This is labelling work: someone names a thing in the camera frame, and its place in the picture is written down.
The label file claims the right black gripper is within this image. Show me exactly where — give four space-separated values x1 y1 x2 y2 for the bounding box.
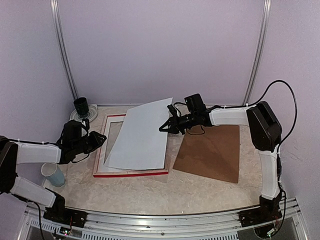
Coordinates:
160 111 198 135

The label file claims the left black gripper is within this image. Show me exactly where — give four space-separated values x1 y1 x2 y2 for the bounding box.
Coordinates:
72 130 106 155

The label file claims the red wooden picture frame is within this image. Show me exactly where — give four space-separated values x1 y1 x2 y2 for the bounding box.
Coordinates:
92 113 170 179

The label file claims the white mat board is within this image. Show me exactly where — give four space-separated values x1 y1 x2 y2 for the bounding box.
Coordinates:
96 117 166 174

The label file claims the cat photo print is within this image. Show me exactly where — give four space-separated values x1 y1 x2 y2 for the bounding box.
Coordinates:
106 97 173 171

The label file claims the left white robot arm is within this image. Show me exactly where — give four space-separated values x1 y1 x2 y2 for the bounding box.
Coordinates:
0 118 107 228

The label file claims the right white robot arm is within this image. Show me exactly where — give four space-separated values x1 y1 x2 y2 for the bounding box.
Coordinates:
159 93 284 227

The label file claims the white round plate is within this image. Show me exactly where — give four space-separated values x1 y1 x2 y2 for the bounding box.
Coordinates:
69 104 98 122

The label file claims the black cup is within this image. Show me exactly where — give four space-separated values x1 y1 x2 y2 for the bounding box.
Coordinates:
73 97 89 118

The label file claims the brown backing board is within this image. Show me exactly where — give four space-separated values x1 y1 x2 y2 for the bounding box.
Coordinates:
173 125 240 184

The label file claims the light blue paper cup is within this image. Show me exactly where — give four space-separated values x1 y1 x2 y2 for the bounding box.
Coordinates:
41 163 66 187

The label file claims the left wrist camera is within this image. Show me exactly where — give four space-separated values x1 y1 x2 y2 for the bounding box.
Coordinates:
81 118 90 133

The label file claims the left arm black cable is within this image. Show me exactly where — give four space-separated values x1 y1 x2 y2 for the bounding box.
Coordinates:
14 192 48 240

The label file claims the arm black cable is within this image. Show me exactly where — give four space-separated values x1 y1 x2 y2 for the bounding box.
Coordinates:
249 79 299 146
14 192 48 240

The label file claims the right aluminium corner post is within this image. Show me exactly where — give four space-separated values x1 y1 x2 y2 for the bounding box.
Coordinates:
242 0 272 105

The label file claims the aluminium corner post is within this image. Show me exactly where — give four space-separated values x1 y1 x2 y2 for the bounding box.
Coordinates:
50 0 79 100
242 0 272 105

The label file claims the front aluminium rail base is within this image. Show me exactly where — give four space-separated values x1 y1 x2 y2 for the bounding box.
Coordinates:
14 198 310 240

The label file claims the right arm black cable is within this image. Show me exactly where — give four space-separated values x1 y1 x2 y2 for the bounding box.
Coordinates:
249 79 299 146

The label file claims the left aluminium corner post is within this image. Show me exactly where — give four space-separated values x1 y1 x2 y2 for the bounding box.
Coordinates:
50 0 79 100

